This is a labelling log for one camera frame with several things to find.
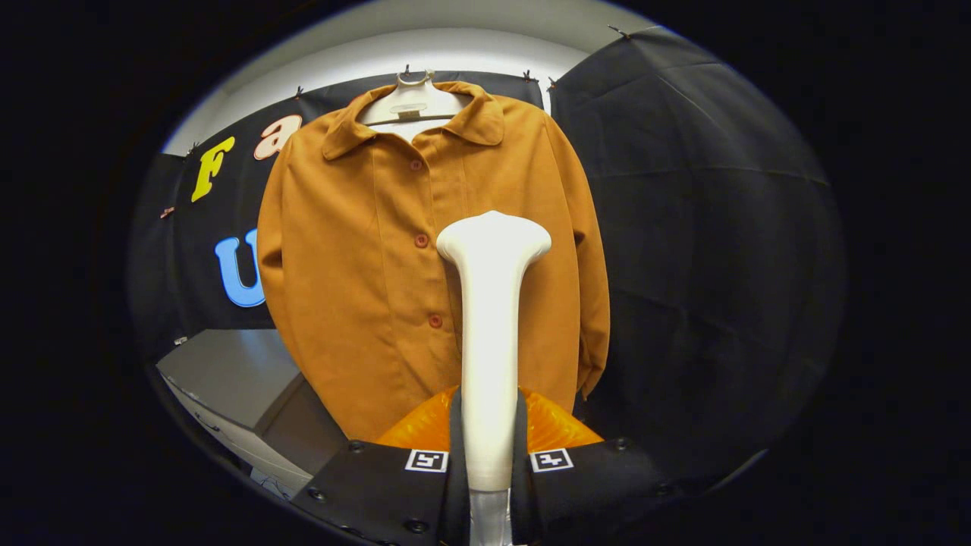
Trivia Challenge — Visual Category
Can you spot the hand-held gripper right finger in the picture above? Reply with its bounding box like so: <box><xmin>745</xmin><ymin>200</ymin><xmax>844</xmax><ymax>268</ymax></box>
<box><xmin>508</xmin><ymin>387</ymin><xmax>693</xmax><ymax>546</ymax></box>

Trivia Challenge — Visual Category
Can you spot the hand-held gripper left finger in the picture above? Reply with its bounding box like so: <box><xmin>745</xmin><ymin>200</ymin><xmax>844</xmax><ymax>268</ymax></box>
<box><xmin>291</xmin><ymin>387</ymin><xmax>471</xmax><ymax>546</ymax></box>

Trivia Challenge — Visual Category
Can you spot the translucent garment steamer hose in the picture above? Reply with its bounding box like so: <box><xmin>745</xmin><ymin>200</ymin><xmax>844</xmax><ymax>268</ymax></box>
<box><xmin>469</xmin><ymin>489</ymin><xmax>513</xmax><ymax>546</ymax></box>

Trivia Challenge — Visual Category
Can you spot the orange button-up shirt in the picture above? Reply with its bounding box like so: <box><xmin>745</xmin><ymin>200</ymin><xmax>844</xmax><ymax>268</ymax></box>
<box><xmin>256</xmin><ymin>80</ymin><xmax>611</xmax><ymax>442</ymax></box>

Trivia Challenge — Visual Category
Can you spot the white clothes hanger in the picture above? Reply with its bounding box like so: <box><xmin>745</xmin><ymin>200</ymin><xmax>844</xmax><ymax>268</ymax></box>
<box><xmin>357</xmin><ymin>68</ymin><xmax>473</xmax><ymax>143</ymax></box>

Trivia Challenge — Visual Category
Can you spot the grey cabinet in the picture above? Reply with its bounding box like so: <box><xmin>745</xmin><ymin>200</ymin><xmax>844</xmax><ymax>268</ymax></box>
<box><xmin>156</xmin><ymin>328</ymin><xmax>350</xmax><ymax>497</ymax></box>

